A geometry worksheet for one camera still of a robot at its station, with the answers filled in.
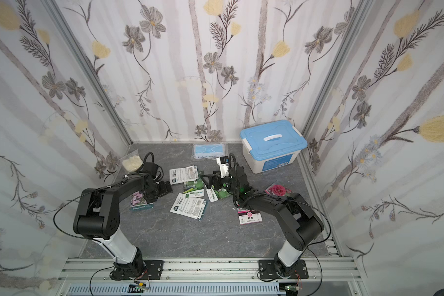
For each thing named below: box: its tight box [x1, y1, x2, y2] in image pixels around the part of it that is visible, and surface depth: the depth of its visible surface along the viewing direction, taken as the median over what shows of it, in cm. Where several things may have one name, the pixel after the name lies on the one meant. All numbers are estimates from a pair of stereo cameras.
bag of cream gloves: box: [119, 149, 144, 174], surface depth 110 cm
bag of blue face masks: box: [191, 143, 229, 161], surface depth 117 cm
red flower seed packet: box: [264, 180, 293, 197], surface depth 100 cm
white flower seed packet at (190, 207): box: [169, 193, 208, 220], surface depth 93 cm
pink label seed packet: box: [236, 208, 263, 226], surface depth 90 cm
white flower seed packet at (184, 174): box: [168, 165, 200, 185], surface depth 106 cm
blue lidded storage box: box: [239, 119, 308, 174], surface depth 101 cm
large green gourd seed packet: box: [182, 178, 205, 198], surface depth 100 cm
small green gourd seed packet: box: [213, 188, 231, 200], surface depth 98 cm
